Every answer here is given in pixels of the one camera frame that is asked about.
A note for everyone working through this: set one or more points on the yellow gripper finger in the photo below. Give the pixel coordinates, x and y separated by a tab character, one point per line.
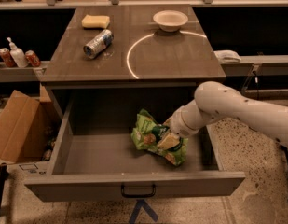
168	141

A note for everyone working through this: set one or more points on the green rice chip bag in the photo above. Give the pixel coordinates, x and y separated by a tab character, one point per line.
147	133

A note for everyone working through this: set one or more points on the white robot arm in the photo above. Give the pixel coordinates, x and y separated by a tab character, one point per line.
214	101

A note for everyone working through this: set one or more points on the open grey top drawer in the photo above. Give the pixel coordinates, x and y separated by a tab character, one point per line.
94	156

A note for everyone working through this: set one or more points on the grey cabinet with counter top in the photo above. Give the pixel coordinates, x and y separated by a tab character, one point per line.
140	54

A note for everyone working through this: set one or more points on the folded white cloth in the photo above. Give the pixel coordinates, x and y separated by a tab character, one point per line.
227	56

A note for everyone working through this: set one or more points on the white paper bowl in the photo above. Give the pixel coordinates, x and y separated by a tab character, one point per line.
170	20

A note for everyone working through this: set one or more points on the silver blue drink can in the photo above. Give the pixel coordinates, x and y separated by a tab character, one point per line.
98	44

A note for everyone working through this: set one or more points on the brown cardboard box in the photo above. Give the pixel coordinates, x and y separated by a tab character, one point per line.
26	125

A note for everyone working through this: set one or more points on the yellow sponge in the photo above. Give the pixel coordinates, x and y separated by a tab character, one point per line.
90	22

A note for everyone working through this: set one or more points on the red soda can right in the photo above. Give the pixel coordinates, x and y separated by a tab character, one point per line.
32	58

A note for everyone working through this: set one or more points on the red soda can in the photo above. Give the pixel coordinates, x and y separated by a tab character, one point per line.
32	58
6	57

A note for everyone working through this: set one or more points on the white pump bottle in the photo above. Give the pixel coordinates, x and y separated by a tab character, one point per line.
17	54

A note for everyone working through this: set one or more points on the red soda can left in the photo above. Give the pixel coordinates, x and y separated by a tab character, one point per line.
6	57

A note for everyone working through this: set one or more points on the black drawer handle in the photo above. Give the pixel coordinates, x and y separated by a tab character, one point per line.
138	191

